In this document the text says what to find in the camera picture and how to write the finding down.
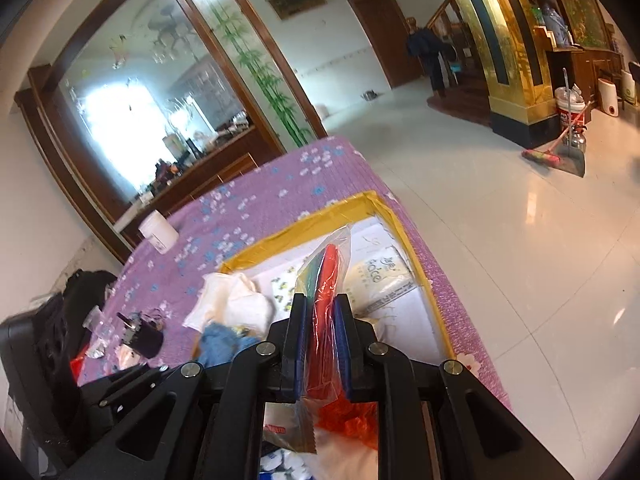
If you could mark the small white appliance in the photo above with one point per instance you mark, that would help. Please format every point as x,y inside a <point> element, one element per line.
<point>609,96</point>

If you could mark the colourful broom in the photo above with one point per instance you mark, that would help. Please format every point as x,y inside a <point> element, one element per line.
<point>542,159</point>

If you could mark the white crumpled cloth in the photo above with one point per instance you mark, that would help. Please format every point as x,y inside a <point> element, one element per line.
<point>235,305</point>

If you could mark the black bag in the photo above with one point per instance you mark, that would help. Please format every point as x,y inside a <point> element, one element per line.
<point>85,300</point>

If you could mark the grey dustpan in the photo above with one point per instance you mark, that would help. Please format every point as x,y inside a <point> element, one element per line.
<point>575,157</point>

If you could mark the purple floral tablecloth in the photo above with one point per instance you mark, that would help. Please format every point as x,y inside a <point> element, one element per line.
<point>280,180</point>

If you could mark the cream printed tissue pack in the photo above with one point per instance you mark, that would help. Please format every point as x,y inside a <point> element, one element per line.
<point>380,277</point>

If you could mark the brown wooden door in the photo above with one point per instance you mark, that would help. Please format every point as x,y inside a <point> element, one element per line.
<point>387,35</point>

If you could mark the wooden cabinet with mirror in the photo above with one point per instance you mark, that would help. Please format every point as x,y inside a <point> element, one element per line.
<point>100,125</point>

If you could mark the white yellow-pattern tissue pack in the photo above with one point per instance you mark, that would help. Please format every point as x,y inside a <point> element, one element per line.
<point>285,287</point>

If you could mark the crumpled foil packet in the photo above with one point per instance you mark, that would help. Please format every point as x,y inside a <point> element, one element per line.
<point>96,350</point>

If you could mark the orange crinkled plastic bag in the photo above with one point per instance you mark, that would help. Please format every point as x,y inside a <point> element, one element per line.
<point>350,422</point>

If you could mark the large blue water bottle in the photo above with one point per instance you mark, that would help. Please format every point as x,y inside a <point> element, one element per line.
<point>555,25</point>

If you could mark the dark wooden shelf cabinet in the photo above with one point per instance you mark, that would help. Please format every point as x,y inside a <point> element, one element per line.
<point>580,70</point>

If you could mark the black cylindrical motor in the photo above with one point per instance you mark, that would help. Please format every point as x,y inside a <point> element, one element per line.
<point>145,337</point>

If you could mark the clear plastic cup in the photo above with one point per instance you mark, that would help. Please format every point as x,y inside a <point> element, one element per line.
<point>99,325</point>

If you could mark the blue cloth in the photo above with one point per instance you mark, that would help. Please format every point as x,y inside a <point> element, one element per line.
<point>222,347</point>

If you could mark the golden pillar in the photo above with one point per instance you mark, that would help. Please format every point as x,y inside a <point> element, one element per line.
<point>505,60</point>

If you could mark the white bucket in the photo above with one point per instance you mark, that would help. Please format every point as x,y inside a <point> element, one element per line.
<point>567,105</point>

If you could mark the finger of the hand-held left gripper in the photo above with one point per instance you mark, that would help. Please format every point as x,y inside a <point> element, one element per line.
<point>130,390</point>

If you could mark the yellow cardboard box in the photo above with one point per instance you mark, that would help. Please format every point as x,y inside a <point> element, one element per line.
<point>300,222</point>

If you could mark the white plastic jar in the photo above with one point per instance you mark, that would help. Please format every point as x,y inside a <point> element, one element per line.
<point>157,230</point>

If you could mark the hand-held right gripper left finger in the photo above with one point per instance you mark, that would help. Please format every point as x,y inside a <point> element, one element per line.
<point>300,345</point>

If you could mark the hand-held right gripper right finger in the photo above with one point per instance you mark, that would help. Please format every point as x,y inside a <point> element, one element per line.
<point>344,345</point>

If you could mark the wooden stair railing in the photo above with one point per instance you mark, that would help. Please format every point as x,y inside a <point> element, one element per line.
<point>465,50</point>

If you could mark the bagged red green yellow sponges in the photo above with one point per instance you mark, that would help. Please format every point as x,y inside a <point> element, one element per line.
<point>325,310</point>

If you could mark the clear packet with red label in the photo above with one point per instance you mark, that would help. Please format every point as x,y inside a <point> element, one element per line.
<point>290,427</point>

